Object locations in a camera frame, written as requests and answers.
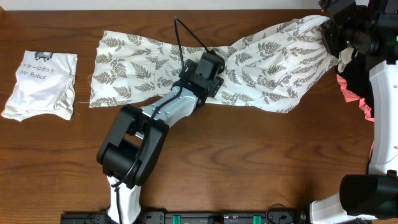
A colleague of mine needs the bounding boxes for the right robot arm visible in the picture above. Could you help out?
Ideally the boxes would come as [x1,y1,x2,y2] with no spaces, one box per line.
[309,0,397,223]

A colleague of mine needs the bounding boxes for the white fern print dress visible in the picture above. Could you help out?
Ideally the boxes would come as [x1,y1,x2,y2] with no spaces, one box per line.
[89,15,338,113]

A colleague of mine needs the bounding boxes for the black garment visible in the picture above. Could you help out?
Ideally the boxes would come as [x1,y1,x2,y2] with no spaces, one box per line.
[336,48,374,118]

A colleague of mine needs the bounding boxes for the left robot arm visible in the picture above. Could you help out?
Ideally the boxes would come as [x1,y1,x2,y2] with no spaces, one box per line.
[97,58,224,223]

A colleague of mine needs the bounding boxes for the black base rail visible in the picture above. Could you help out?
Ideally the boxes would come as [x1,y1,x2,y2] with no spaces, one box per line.
[60,209,307,224]

